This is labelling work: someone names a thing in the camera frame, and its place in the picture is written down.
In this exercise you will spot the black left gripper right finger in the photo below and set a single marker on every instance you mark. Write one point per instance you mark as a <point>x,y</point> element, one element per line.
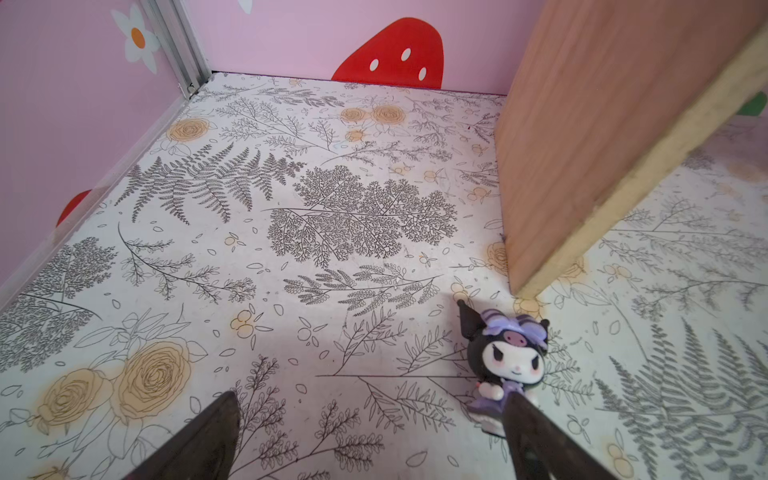
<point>539,449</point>

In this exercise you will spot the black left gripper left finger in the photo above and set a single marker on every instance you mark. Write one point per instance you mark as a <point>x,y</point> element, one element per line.
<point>204,449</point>

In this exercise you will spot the Kuromi toy figurine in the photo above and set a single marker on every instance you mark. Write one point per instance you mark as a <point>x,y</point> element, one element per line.
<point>507,355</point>

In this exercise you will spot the wooden two-tier shelf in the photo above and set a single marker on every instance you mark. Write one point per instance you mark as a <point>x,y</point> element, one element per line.
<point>609,99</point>

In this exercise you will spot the left aluminium corner post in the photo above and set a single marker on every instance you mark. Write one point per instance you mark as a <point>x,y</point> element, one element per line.
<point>171,23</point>

